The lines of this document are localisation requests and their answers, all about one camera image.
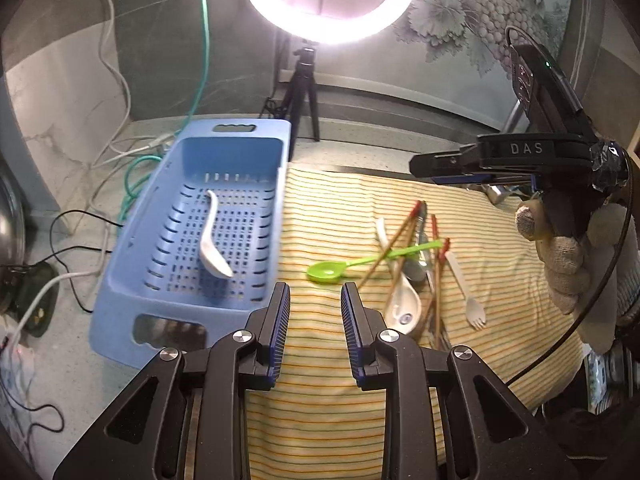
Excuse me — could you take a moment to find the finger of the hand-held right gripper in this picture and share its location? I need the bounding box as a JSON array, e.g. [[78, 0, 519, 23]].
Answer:
[[409, 144, 483, 187]]

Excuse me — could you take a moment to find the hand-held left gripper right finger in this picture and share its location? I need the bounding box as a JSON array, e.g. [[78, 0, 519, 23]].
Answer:
[[341, 284, 571, 480]]

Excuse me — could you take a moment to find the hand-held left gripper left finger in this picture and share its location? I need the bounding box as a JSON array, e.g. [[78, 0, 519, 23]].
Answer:
[[52, 281, 292, 480]]

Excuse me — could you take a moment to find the white spoon with blue logo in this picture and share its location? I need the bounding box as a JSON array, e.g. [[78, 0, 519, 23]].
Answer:
[[376, 217, 425, 335]]

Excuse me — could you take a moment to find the green plastic spoon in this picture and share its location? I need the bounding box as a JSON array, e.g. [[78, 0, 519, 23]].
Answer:
[[306, 241, 443, 283]]

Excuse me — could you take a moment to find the metal spoon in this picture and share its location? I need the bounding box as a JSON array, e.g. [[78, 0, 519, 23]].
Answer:
[[404, 201, 433, 292]]

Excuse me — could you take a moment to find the white ceramic spoon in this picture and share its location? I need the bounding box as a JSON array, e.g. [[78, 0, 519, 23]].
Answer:
[[199, 189, 234, 278]]

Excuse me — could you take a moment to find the white plastic spork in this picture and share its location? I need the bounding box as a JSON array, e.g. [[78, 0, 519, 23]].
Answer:
[[444, 250, 487, 331]]

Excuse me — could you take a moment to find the blue plastic basket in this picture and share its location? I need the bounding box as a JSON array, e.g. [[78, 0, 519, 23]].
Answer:
[[89, 119, 292, 368]]

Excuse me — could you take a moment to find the person's right hand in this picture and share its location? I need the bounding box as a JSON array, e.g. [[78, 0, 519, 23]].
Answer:
[[515, 199, 640, 358]]

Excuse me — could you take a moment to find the chrome faucet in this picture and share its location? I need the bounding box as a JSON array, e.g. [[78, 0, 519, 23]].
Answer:
[[481, 184, 520, 207]]

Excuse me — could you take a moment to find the striped yellow cloth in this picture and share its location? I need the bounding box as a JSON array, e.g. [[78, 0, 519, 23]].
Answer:
[[247, 165, 586, 480]]

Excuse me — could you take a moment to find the black tripod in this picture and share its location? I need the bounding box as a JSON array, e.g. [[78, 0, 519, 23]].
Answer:
[[280, 45, 322, 161]]

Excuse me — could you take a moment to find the person's dark clothing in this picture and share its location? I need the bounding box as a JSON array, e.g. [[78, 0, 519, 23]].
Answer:
[[542, 395, 640, 480]]

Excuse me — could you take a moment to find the metal pot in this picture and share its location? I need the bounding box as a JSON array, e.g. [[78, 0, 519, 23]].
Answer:
[[0, 160, 27, 313]]

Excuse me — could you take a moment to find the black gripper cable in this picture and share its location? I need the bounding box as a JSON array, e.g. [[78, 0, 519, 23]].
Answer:
[[504, 199, 636, 388]]

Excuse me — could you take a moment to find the black ring light cable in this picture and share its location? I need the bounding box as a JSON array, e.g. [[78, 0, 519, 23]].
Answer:
[[259, 27, 292, 121]]

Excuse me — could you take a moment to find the thin black cable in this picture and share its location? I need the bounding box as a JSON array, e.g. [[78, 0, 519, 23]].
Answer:
[[49, 209, 125, 314]]

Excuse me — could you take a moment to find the thick white cable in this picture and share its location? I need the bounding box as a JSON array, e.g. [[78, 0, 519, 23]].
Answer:
[[9, 269, 103, 343]]

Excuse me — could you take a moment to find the green cable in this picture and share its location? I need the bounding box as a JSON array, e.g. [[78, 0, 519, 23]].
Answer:
[[120, 0, 211, 222]]

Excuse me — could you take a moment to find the thin white cable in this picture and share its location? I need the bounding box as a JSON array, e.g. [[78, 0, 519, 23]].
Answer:
[[87, 0, 133, 211]]

